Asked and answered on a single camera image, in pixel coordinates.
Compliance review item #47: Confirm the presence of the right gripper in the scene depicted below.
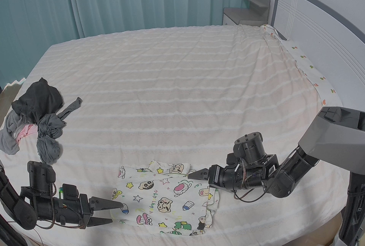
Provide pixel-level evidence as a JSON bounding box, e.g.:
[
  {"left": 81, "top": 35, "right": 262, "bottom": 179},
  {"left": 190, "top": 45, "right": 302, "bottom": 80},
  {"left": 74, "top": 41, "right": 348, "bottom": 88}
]
[{"left": 208, "top": 165, "right": 243, "bottom": 192}]

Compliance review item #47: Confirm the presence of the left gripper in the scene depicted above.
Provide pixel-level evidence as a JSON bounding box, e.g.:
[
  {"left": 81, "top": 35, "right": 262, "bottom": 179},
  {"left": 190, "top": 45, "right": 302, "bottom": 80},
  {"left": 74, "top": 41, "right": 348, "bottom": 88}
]
[{"left": 54, "top": 194, "right": 124, "bottom": 230}]

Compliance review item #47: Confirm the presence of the white printed pyjama top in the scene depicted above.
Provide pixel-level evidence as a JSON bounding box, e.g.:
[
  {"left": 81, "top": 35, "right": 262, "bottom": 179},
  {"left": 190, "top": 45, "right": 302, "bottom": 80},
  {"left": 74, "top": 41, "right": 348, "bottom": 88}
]
[{"left": 110, "top": 160, "right": 221, "bottom": 237}]

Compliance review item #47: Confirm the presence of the bed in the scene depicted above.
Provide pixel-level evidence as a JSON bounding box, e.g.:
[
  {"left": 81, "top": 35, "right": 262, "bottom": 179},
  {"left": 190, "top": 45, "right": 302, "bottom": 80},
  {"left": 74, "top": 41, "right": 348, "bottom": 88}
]
[{"left": 0, "top": 0, "right": 365, "bottom": 246}]

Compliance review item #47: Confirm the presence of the dark grey garment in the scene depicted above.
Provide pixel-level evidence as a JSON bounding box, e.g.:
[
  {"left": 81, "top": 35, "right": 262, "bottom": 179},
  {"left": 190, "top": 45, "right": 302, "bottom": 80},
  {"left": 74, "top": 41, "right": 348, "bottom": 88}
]
[{"left": 36, "top": 97, "right": 83, "bottom": 165}]

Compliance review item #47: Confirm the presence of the pink garment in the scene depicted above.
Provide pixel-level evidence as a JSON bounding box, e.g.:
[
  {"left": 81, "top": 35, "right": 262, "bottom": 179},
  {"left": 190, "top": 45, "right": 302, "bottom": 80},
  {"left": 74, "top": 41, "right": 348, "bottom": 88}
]
[{"left": 15, "top": 124, "right": 39, "bottom": 143}]

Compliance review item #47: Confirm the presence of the black garment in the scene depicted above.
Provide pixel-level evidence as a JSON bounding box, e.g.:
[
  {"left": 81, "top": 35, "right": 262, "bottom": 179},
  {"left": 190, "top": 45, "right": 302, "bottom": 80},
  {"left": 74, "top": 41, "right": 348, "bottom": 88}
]
[{"left": 11, "top": 77, "right": 64, "bottom": 126}]

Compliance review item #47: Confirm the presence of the white heart printed pillow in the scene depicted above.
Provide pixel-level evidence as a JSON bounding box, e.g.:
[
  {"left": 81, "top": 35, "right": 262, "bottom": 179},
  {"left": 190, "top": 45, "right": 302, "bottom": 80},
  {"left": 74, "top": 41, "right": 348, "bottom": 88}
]
[{"left": 260, "top": 23, "right": 344, "bottom": 107}]

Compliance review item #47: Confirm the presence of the grey bedside table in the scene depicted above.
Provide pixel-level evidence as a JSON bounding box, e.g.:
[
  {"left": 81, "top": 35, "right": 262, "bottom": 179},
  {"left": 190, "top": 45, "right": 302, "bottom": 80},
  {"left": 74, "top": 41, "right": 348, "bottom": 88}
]
[{"left": 223, "top": 0, "right": 271, "bottom": 26}]

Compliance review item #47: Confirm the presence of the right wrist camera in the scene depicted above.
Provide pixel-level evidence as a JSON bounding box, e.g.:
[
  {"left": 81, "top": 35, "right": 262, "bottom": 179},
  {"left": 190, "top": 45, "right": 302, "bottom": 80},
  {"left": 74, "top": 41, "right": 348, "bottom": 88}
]
[{"left": 226, "top": 153, "right": 239, "bottom": 167}]

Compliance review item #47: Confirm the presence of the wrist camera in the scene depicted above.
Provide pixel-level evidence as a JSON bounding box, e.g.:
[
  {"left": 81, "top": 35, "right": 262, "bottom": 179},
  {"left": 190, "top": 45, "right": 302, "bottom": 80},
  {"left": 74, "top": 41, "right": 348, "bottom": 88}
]
[
  {"left": 58, "top": 183, "right": 80, "bottom": 201},
  {"left": 226, "top": 153, "right": 239, "bottom": 167}
]

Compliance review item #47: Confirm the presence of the black cable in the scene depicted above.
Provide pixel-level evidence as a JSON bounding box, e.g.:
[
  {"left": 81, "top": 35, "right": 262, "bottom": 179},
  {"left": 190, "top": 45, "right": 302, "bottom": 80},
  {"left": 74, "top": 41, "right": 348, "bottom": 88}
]
[{"left": 233, "top": 188, "right": 268, "bottom": 202}]

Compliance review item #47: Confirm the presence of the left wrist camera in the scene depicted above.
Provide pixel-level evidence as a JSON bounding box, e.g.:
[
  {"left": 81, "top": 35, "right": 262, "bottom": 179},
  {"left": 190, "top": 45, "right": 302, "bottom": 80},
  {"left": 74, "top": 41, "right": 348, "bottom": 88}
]
[{"left": 58, "top": 183, "right": 80, "bottom": 201}]

